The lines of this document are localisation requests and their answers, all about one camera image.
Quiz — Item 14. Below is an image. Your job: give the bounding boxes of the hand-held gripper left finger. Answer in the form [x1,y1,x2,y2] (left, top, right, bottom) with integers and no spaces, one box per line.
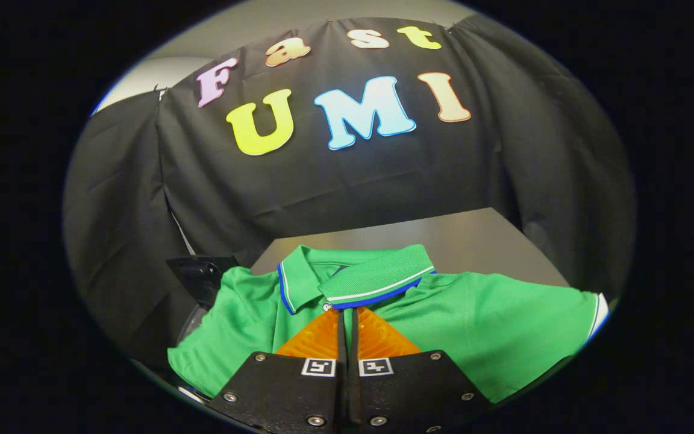
[207,307,348,434]

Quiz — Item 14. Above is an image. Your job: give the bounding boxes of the black backdrop cloth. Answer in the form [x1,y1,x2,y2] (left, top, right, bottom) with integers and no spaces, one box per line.
[62,15,637,363]

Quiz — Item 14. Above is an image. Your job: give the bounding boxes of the beige cabinet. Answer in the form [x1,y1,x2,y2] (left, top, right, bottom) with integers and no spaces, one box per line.
[250,207,571,288]

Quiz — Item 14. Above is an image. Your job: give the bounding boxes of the green polo shirt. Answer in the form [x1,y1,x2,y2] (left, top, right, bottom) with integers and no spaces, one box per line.
[167,244,610,404]

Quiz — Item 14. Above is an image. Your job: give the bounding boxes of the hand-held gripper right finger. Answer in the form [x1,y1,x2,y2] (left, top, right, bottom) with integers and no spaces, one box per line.
[347,306,493,434]

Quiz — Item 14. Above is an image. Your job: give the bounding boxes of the dark washing machine lid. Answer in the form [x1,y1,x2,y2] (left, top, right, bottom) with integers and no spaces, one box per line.
[166,256,240,309]

